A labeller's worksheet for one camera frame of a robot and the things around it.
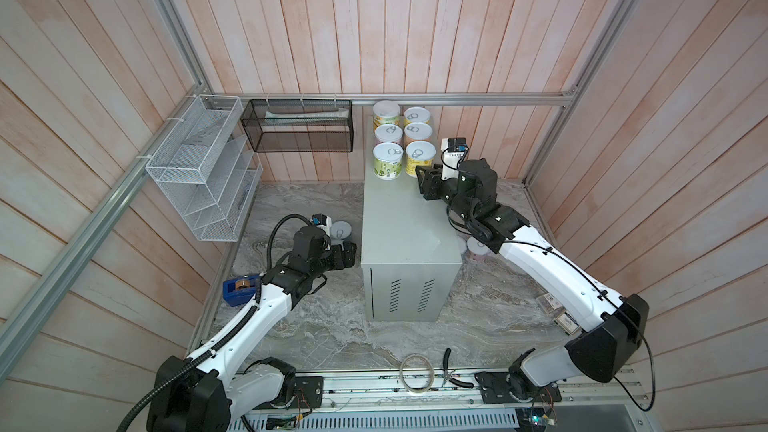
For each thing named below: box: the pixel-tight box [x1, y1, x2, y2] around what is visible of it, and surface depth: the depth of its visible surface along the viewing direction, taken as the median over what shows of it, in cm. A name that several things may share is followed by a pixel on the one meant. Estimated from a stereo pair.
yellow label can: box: [403, 106, 431, 126], surface depth 83 cm
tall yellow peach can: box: [372, 100, 401, 132], surface depth 80 cm
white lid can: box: [467, 236, 489, 255], surface depth 57 cm
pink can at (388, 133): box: [374, 124, 404, 145], surface depth 78 cm
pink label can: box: [404, 122, 433, 145], surface depth 79 cm
